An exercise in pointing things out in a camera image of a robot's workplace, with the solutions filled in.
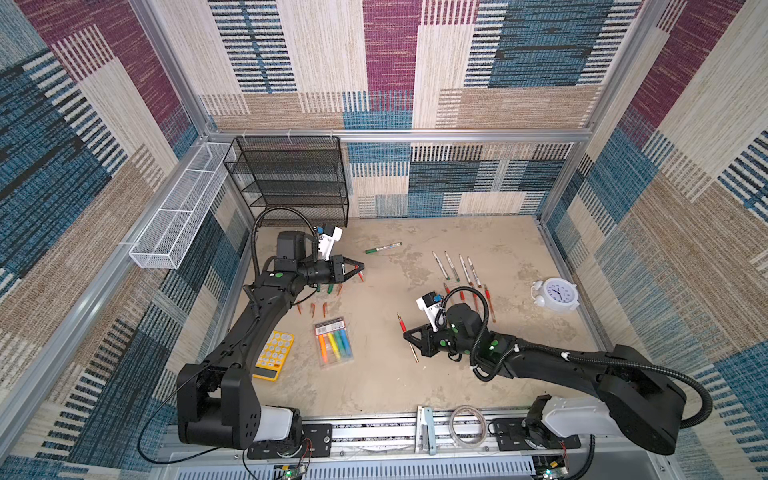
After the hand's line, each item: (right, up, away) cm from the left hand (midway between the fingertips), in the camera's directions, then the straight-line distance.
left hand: (363, 264), depth 77 cm
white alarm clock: (+60, -11, +19) cm, 64 cm away
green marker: (+25, -2, +28) cm, 37 cm away
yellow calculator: (-26, -27, +9) cm, 38 cm away
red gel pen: (+39, -12, +22) cm, 46 cm away
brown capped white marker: (+36, -4, +28) cm, 46 cm away
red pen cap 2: (-18, -14, +20) cm, 30 cm away
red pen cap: (-1, -3, 0) cm, 3 cm away
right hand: (+11, -20, +3) cm, 23 cm away
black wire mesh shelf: (-23, +31, +31) cm, 49 cm away
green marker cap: (-17, -10, +25) cm, 32 cm away
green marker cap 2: (-13, -9, +25) cm, 29 cm away
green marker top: (-1, +3, +35) cm, 35 cm away
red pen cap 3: (-14, -15, +19) cm, 28 cm away
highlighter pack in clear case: (-10, -24, +12) cm, 28 cm away
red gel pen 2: (+21, -6, -3) cm, 22 cm away
